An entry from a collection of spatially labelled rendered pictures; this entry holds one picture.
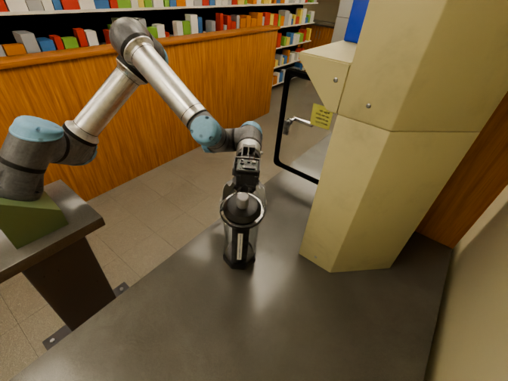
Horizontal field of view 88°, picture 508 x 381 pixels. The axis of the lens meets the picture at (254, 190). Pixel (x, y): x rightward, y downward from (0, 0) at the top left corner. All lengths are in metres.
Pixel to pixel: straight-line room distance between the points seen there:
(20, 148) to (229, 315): 0.74
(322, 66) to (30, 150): 0.82
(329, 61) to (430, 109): 0.21
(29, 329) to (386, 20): 2.10
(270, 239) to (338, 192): 0.33
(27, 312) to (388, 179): 2.04
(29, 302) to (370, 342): 1.93
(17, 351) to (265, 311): 1.56
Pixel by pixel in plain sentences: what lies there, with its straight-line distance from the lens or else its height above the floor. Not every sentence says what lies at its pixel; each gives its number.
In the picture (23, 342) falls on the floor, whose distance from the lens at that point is 2.07.
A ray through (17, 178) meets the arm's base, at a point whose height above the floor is 1.13.
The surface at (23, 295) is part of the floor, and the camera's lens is 2.26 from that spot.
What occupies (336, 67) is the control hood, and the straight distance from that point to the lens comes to 0.59.
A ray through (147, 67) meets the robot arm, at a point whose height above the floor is 1.41.
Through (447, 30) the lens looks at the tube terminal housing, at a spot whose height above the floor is 1.58.
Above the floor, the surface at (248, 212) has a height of 1.20.
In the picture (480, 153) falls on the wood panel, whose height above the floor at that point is 1.28.
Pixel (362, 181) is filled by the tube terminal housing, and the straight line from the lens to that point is 0.64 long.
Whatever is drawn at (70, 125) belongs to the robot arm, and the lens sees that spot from 1.08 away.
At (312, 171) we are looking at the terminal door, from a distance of 1.07.
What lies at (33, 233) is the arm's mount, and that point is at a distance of 1.06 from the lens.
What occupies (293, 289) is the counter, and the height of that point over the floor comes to 0.94.
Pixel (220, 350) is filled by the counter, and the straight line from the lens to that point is 0.73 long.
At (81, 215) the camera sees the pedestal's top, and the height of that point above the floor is 0.94.
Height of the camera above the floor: 1.63
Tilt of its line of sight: 39 degrees down
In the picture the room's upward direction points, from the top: 5 degrees clockwise
